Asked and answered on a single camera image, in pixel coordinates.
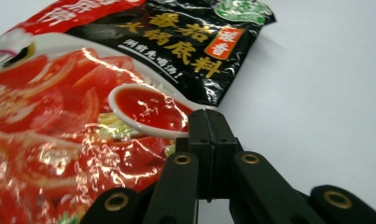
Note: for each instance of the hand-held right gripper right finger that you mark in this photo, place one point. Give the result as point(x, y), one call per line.
point(221, 140)

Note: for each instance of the red and black sauce packet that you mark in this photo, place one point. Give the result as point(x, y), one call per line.
point(83, 93)

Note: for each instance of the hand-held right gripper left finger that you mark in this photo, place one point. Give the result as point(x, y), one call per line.
point(201, 140)

